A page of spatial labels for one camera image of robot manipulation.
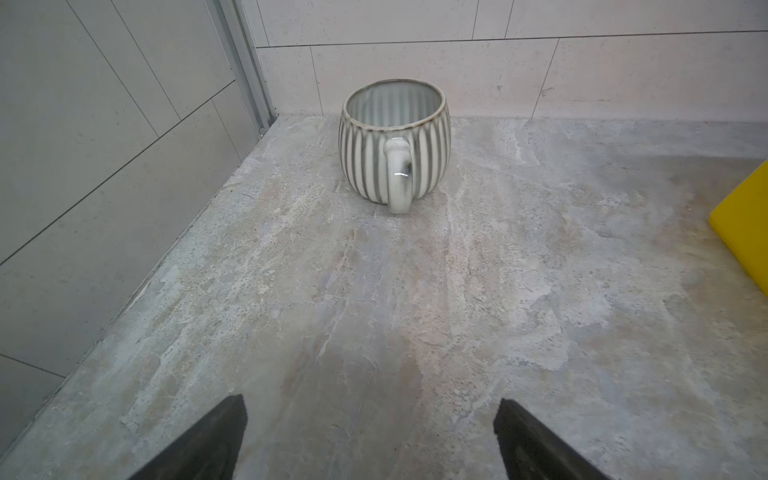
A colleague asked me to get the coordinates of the striped ceramic mug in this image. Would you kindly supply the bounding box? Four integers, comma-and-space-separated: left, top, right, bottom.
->
338, 79, 451, 214

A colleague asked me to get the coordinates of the yellow plastic bin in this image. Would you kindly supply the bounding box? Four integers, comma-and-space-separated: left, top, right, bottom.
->
709, 161, 768, 294

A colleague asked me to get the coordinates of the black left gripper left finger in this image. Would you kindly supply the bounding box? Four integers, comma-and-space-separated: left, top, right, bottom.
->
130, 394, 248, 480

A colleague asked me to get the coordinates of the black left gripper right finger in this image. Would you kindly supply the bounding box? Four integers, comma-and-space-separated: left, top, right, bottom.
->
493, 398, 608, 479

